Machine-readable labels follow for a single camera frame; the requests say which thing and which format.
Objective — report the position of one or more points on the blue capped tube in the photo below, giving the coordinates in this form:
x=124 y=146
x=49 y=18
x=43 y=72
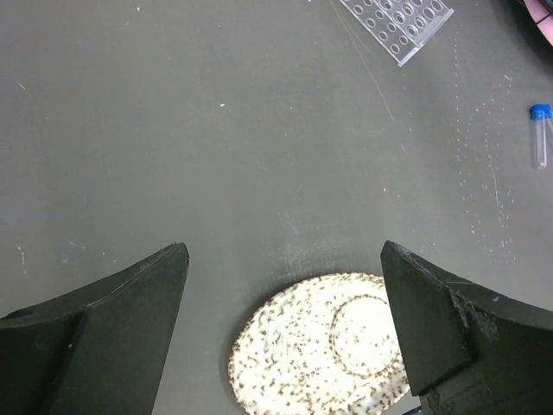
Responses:
x=540 y=134
x=548 y=117

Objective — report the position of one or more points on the pink plate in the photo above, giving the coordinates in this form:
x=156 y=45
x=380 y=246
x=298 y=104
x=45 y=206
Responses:
x=541 y=12

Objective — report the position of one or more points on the clear plastic tube rack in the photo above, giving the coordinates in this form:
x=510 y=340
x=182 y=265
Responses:
x=401 y=27

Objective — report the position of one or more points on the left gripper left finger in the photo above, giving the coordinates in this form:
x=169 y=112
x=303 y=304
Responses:
x=100 y=349

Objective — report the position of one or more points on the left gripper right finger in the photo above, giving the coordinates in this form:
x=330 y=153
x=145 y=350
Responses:
x=467 y=349

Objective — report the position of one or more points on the speckled white plate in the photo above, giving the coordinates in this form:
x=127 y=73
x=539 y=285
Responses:
x=325 y=345

